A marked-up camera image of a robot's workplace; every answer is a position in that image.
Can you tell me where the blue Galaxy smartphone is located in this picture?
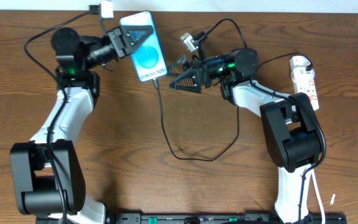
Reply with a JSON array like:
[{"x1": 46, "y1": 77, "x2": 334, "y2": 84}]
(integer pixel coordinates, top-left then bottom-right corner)
[{"x1": 119, "y1": 11, "x2": 168, "y2": 82}]

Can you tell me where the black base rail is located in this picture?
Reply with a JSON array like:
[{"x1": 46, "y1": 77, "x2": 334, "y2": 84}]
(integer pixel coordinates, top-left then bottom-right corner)
[{"x1": 35, "y1": 212, "x2": 347, "y2": 224}]

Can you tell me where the black USB charging cable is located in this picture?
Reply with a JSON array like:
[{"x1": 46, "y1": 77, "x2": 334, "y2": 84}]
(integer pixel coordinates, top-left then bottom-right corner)
[{"x1": 152, "y1": 52, "x2": 314, "y2": 162}]

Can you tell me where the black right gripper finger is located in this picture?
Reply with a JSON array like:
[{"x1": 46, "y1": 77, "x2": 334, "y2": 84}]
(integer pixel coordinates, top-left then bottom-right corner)
[
  {"x1": 167, "y1": 55, "x2": 188, "y2": 77},
  {"x1": 169, "y1": 67, "x2": 203, "y2": 93}
]

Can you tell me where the white paper scrap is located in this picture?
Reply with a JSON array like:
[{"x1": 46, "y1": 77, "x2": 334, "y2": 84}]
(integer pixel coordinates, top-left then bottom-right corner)
[{"x1": 330, "y1": 194, "x2": 336, "y2": 205}]

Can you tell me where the white USB wall charger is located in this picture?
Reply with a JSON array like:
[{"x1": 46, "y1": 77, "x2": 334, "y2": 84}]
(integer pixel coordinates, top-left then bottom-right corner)
[{"x1": 290, "y1": 55, "x2": 315, "y2": 83}]

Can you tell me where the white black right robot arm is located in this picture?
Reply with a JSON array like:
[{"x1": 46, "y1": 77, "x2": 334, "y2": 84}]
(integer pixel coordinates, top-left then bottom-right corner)
[{"x1": 168, "y1": 48, "x2": 326, "y2": 223}]

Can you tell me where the white power strip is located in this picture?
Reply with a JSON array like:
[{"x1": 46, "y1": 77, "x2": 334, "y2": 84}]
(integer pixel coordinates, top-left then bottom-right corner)
[{"x1": 291, "y1": 73, "x2": 319, "y2": 111}]

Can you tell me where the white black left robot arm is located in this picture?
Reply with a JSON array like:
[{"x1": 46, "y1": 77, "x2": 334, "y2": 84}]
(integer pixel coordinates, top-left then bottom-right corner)
[{"x1": 10, "y1": 25, "x2": 154, "y2": 223}]

